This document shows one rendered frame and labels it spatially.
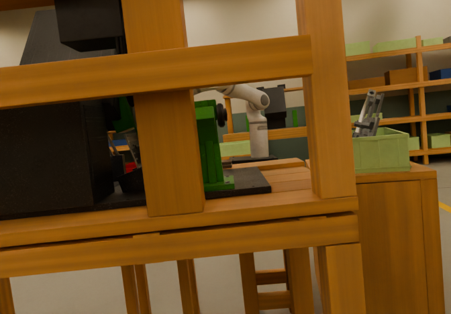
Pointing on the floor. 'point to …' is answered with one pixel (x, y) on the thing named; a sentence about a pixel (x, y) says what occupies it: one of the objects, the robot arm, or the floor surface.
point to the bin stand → (185, 281)
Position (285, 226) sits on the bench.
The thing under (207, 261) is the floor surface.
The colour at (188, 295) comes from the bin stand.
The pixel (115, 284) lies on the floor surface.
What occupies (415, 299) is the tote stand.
